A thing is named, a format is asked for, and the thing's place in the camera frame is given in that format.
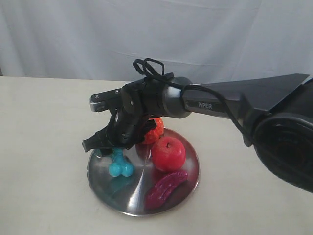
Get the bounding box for teal toy bone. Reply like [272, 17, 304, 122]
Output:
[108, 148, 134, 177]

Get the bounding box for black cable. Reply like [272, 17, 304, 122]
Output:
[132, 58, 252, 138]

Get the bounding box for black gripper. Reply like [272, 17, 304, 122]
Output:
[82, 111, 157, 157]

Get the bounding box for round stainless steel plate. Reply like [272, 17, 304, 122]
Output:
[87, 129, 200, 217]

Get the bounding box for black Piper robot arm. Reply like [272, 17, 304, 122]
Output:
[83, 73, 313, 192]

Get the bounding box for red apple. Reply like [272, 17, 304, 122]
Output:
[151, 136, 186, 172]

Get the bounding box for purple toy sweet potato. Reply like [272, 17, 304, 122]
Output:
[144, 171, 188, 210]

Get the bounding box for orange bumpy ball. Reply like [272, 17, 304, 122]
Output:
[141, 117, 164, 145]

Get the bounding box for white backdrop cloth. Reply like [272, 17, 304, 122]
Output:
[0, 0, 313, 83]

